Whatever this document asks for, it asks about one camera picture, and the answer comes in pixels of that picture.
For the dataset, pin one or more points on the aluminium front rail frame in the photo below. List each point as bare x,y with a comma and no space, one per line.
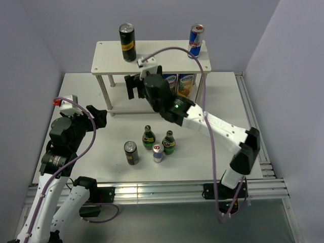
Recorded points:
185,191

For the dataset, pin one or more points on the short green glass bottle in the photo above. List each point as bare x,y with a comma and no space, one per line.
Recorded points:
169,143

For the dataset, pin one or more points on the small red-tab silver can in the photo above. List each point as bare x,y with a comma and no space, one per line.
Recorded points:
158,152

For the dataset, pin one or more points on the blue silver energy drink can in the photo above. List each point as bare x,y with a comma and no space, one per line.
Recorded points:
196,39

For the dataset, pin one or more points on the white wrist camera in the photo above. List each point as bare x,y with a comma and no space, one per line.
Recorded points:
149,66
66,103

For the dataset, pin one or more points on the purple grape juice carton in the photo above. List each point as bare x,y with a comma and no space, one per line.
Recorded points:
172,80

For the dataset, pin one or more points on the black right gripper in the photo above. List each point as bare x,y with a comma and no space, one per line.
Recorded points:
132,81

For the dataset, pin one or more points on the aluminium right side rail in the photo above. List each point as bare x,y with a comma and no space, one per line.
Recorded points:
265,163

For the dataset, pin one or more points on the yellow pineapple juice carton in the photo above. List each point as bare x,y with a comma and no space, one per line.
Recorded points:
185,85

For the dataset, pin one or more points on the tall green glass bottle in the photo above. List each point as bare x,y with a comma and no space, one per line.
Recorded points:
148,138

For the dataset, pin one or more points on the white two-tier shelf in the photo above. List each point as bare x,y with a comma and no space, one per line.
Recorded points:
110,68

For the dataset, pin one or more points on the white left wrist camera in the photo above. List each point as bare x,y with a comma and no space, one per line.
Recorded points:
66,103

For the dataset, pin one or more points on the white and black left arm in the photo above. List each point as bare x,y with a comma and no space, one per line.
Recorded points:
46,221

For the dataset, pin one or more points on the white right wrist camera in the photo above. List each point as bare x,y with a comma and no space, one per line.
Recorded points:
149,66

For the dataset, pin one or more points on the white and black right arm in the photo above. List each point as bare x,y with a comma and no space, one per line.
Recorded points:
243,143

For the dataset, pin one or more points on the dark olive beverage can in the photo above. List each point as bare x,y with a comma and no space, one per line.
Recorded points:
127,40

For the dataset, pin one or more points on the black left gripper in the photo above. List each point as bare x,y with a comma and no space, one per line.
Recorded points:
99,116

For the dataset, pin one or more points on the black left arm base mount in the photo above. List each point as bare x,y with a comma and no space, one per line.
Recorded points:
103,195

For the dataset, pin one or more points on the black and gold can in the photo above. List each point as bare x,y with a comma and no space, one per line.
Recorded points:
131,152

